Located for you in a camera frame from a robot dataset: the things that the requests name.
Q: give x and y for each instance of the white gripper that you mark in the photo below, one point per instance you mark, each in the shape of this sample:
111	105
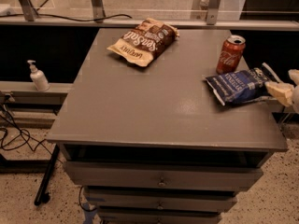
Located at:
296	94

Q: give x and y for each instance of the blue Kettle chip bag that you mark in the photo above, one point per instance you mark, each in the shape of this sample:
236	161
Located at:
244	86

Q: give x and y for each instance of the red Coca-Cola can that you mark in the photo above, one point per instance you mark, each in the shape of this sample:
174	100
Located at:
231	53

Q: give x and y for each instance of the brown sea salt chip bag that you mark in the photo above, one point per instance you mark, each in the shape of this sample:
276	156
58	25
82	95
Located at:
146	42

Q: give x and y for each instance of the top grey drawer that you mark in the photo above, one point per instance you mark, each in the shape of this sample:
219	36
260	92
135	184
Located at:
124	175

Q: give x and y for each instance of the grey drawer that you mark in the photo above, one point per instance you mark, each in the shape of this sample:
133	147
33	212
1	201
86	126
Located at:
124	175
161	199
150	216

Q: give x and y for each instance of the middle grey drawer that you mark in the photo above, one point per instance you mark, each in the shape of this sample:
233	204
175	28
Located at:
161	199

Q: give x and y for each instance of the bottom grey drawer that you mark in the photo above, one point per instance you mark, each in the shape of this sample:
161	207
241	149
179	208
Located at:
150	216

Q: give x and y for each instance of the white pump soap bottle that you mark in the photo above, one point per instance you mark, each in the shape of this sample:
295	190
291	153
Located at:
38	77

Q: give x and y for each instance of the black metal stand leg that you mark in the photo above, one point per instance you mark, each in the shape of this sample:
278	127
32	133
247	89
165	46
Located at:
42	196

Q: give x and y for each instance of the right metal window post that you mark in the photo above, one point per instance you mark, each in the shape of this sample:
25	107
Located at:
212	12

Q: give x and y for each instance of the metal window post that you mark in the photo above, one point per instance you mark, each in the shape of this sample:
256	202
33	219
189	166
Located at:
212	12
98	10
28	10

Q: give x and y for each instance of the middle metal window post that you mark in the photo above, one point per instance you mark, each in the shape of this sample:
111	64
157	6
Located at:
98	10

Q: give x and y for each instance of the left metal window post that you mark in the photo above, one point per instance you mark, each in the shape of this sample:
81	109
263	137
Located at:
28	10

